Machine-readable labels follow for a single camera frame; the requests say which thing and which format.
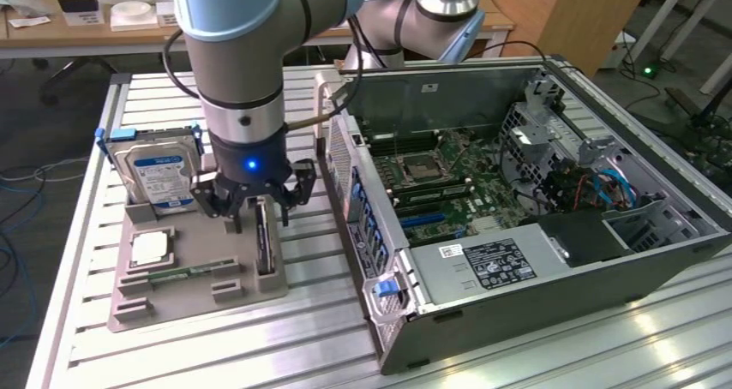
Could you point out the black device with green light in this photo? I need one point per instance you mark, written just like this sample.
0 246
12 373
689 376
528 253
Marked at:
648 70

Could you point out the white labelled cardboard box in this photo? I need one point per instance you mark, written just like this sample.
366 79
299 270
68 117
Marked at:
166 14

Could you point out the metal disk bay cage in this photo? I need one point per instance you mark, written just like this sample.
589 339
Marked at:
534 149

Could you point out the silver CPU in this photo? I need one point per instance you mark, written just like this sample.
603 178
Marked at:
150 249

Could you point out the blue card retainer clip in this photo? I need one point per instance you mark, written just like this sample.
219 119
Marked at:
357 194
367 217
375 237

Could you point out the black chair base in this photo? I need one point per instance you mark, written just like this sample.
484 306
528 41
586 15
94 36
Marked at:
58 80

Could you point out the grey power supply with label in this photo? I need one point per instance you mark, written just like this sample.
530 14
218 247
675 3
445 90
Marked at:
440 277

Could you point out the black long expansion slot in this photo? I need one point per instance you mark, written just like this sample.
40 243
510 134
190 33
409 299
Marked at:
417 211

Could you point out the open dark grey PC case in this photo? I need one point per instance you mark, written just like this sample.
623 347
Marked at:
542 312

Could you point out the green motherboard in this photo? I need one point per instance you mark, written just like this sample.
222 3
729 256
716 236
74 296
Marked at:
486 192

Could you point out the grey plastic parts rack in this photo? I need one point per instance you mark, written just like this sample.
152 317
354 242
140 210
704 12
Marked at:
228 252

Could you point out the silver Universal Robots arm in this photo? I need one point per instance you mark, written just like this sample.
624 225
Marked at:
241 42

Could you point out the long wooden desk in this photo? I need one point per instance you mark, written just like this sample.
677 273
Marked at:
58 37

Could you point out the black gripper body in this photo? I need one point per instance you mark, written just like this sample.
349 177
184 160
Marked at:
249 162

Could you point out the blue expansion slot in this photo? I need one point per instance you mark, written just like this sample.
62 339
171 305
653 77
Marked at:
426 223

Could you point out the blue case latch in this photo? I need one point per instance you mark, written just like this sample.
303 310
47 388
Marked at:
383 288

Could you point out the hard disk with blue caddy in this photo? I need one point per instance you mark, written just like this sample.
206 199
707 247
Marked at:
154 175

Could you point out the green RAM stick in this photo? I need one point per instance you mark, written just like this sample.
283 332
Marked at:
432 196
426 187
183 272

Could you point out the black equipment stand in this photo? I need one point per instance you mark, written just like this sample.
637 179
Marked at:
687 102

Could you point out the white table frame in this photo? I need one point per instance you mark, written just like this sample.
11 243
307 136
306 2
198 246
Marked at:
717 74

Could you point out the white paper tag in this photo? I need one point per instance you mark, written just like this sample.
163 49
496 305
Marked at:
28 21

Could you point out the white box with black lid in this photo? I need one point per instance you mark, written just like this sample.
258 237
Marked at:
82 12

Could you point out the metal CPU socket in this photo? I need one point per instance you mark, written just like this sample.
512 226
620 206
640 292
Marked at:
422 168

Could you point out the white flat block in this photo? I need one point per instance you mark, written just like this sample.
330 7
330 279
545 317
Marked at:
134 25

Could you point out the graphics card with metal bracket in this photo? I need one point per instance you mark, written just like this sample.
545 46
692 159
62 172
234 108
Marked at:
263 243

